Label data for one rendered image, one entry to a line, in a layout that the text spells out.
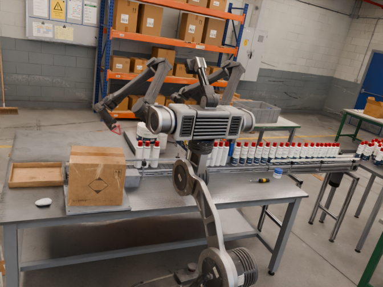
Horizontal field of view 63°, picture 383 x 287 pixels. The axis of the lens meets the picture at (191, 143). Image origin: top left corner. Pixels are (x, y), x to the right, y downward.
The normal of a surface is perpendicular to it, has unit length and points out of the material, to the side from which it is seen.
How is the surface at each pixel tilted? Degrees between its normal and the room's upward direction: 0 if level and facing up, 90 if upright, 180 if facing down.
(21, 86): 90
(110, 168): 90
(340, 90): 90
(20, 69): 90
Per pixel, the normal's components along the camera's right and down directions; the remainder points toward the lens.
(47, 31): 0.48, 0.38
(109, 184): 0.29, 0.38
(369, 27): -0.86, 0.04
